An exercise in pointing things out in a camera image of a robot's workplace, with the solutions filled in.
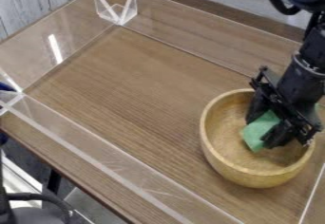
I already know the clear acrylic barrier wall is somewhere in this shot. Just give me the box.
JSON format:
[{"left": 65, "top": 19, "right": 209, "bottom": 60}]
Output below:
[{"left": 0, "top": 0, "right": 325, "bottom": 224}]

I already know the black cable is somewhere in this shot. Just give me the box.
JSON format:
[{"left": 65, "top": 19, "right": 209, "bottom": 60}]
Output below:
[{"left": 0, "top": 151, "right": 73, "bottom": 224}]

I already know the green rectangular block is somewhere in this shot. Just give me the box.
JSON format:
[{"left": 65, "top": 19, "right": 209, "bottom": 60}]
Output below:
[{"left": 239, "top": 110, "right": 280, "bottom": 153}]

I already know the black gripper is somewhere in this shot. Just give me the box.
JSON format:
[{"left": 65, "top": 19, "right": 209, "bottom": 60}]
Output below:
[{"left": 244, "top": 53, "right": 325, "bottom": 149}]

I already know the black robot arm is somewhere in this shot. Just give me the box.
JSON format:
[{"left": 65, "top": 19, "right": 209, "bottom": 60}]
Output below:
[{"left": 241, "top": 0, "right": 325, "bottom": 151}]

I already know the black table leg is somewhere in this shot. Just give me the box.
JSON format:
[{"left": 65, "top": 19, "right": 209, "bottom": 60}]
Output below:
[{"left": 46, "top": 170, "right": 62, "bottom": 195}]

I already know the clear acrylic corner bracket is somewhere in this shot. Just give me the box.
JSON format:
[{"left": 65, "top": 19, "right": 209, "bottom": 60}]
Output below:
[{"left": 93, "top": 0, "right": 137, "bottom": 26}]

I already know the blue object at left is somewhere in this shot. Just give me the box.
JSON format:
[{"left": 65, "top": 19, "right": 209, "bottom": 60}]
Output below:
[{"left": 0, "top": 82, "right": 15, "bottom": 92}]

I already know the brown wooden bowl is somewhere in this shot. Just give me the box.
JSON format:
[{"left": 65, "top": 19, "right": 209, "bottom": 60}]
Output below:
[{"left": 199, "top": 88, "right": 315, "bottom": 189}]

